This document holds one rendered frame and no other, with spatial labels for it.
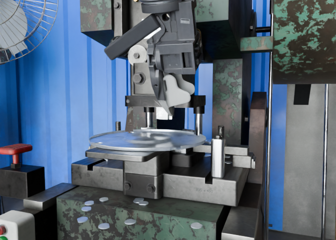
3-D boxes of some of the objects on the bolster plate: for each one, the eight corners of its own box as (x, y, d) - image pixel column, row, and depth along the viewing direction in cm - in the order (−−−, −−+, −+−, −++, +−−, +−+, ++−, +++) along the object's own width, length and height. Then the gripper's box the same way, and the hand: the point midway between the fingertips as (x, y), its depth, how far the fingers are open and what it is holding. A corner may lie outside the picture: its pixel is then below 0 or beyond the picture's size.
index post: (223, 178, 66) (223, 136, 65) (210, 176, 67) (210, 135, 66) (225, 174, 69) (225, 134, 68) (212, 173, 70) (213, 133, 69)
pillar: (151, 143, 93) (150, 100, 92) (144, 142, 94) (144, 99, 92) (153, 142, 95) (153, 99, 94) (147, 141, 96) (147, 99, 94)
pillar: (201, 146, 87) (201, 100, 86) (194, 146, 88) (194, 100, 87) (203, 145, 89) (203, 100, 88) (196, 145, 90) (196, 100, 89)
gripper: (186, 2, 41) (199, 128, 52) (199, -8, 49) (208, 104, 59) (131, 8, 44) (154, 126, 54) (151, -2, 52) (167, 104, 62)
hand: (167, 109), depth 57 cm, fingers closed
